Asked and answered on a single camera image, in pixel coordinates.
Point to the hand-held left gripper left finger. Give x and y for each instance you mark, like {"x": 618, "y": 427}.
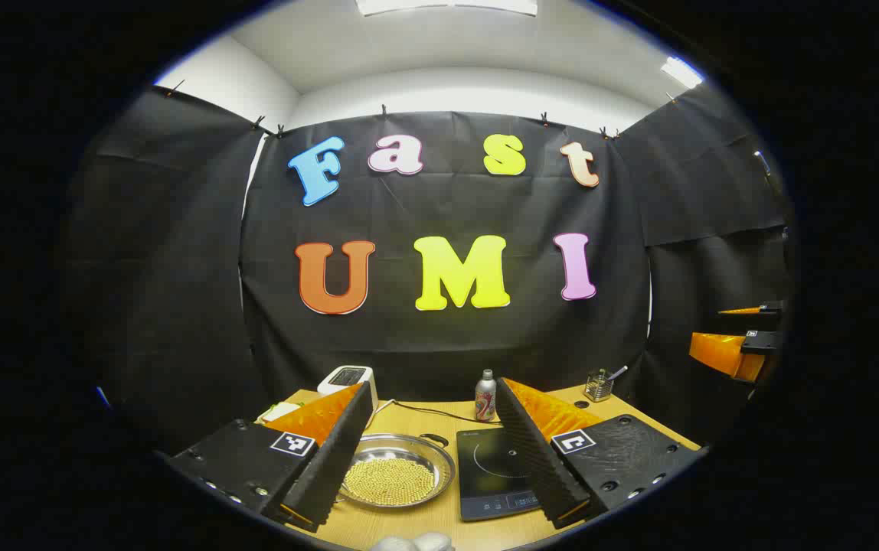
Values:
{"x": 332, "y": 459}

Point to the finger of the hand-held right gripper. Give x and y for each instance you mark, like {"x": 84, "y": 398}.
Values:
{"x": 723, "y": 352}
{"x": 770, "y": 309}

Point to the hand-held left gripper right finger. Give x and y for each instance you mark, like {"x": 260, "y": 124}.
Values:
{"x": 535, "y": 459}

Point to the black induction cooktop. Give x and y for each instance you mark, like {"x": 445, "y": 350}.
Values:
{"x": 493, "y": 474}

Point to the heap of yellow soybeans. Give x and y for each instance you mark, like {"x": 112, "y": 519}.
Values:
{"x": 393, "y": 482}

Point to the toy sandwich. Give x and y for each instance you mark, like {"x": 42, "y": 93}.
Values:
{"x": 280, "y": 411}

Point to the silver printed drink bottle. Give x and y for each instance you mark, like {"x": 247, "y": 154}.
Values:
{"x": 485, "y": 398}

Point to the white toaster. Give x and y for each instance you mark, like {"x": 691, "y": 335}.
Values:
{"x": 348, "y": 379}

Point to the metal spoon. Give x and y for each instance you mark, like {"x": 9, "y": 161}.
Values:
{"x": 618, "y": 373}

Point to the ceiling light panel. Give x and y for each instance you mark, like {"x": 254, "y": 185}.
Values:
{"x": 681, "y": 71}

